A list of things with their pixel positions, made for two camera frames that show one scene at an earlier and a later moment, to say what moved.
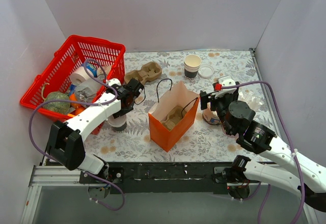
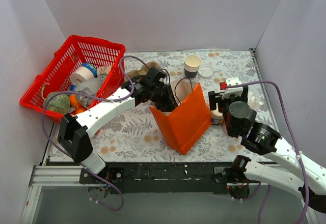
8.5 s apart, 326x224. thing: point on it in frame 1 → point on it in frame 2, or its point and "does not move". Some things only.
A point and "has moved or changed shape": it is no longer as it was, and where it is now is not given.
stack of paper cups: x=192 y=63 does not move
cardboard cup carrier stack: x=150 y=71 does not move
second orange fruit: x=80 y=109 does not move
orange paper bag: x=174 y=114 has moved or changed shape
